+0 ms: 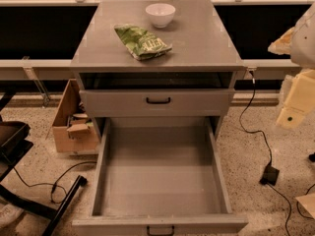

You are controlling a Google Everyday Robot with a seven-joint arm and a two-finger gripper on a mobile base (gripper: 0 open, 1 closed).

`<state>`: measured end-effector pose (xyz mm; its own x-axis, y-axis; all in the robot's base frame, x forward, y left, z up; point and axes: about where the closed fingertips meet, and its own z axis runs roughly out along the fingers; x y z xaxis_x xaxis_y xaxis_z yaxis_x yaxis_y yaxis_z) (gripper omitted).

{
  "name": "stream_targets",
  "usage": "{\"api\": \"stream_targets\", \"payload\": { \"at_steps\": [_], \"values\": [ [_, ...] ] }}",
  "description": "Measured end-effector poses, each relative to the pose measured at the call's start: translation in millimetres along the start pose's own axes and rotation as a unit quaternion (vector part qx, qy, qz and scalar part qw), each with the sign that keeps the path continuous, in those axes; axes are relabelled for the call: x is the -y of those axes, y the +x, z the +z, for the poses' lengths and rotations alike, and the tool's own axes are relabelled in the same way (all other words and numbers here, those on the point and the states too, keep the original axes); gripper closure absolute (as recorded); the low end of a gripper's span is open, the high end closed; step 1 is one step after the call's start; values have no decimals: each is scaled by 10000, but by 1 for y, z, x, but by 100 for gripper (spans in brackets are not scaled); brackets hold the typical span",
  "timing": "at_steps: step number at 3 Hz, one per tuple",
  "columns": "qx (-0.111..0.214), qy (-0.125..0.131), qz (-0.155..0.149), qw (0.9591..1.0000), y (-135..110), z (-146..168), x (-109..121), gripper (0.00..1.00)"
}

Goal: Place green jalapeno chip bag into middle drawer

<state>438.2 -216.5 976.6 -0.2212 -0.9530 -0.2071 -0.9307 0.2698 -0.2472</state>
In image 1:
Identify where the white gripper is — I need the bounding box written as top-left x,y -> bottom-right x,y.
277,69 -> 315,129

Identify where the green jalapeno chip bag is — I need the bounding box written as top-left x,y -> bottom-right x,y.
114,24 -> 172,61

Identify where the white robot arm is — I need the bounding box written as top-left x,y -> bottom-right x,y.
277,4 -> 315,129

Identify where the closed grey upper drawer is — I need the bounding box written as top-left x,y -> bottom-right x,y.
80,89 -> 234,117

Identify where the open grey bottom drawer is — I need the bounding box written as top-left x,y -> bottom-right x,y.
73,117 -> 248,236

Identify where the grey drawer cabinet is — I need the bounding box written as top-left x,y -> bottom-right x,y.
71,0 -> 244,131

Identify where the tan paper sheet on floor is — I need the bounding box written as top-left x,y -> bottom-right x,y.
296,193 -> 315,219

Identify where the white ceramic bowl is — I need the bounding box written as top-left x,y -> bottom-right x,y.
145,3 -> 176,28

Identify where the cardboard box with scraps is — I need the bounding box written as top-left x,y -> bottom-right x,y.
52,79 -> 99,153

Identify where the white shoe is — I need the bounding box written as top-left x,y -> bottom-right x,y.
0,204 -> 24,228

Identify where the black power adapter with cable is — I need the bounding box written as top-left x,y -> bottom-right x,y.
238,70 -> 292,236

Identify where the thin black floor cable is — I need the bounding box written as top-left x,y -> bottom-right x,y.
12,160 -> 97,205

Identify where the black metal chair frame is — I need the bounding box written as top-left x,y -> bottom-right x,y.
0,93 -> 95,236

